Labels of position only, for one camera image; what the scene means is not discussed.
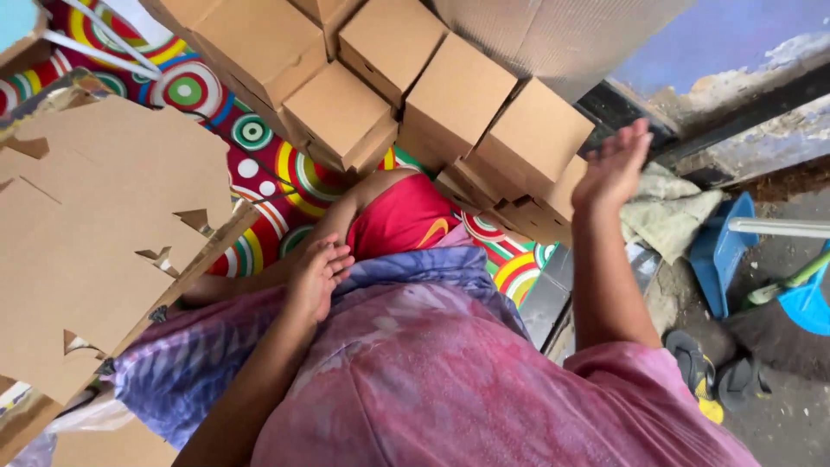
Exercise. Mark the black and yellow sandal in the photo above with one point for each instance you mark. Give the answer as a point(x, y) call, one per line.
point(694, 373)

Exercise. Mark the pink tie-dye shirt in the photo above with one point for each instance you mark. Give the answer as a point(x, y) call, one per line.
point(441, 382)

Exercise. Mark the person's right fingers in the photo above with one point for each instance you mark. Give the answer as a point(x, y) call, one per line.
point(629, 142)

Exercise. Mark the clear plastic bag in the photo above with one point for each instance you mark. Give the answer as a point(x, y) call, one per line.
point(84, 421)

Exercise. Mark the white pipe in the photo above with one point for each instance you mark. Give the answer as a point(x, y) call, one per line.
point(778, 228)

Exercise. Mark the red shorts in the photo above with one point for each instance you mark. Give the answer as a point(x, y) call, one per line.
point(395, 217)

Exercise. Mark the person's leg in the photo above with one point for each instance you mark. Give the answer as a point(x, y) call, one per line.
point(337, 217)

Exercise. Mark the person's left hand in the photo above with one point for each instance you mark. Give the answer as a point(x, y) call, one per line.
point(314, 282)

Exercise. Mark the person's left fingers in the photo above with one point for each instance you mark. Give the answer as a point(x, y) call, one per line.
point(334, 259)

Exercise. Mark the stack of flat cardboard cutouts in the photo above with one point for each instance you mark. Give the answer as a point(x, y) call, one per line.
point(97, 246)

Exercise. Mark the blue plastic dustpan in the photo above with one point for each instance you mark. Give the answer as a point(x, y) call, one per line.
point(720, 256)

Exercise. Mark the pile of folded cardboard boxes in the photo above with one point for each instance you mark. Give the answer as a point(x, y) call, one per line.
point(454, 97)

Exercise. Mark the person's right hand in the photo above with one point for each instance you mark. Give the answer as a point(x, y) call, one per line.
point(606, 178)

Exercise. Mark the pale green cloth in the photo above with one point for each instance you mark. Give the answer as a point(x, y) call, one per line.
point(668, 211)

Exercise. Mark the white metal rods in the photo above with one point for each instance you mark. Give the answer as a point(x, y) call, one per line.
point(104, 48)

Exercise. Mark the colourful circle-patterned mat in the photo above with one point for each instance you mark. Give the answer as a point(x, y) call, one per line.
point(266, 162)

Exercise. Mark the large corrugated cardboard sheet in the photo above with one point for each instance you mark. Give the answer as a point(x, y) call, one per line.
point(557, 39)

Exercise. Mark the light blue board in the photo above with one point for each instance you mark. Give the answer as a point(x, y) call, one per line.
point(16, 23)

